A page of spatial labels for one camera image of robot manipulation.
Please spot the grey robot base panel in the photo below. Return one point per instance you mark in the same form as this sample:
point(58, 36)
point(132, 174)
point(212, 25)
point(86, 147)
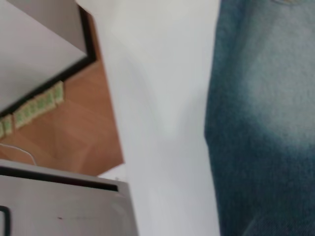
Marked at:
point(64, 209)

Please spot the blue denim shorts basketball print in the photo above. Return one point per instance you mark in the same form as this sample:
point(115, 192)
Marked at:
point(265, 123)

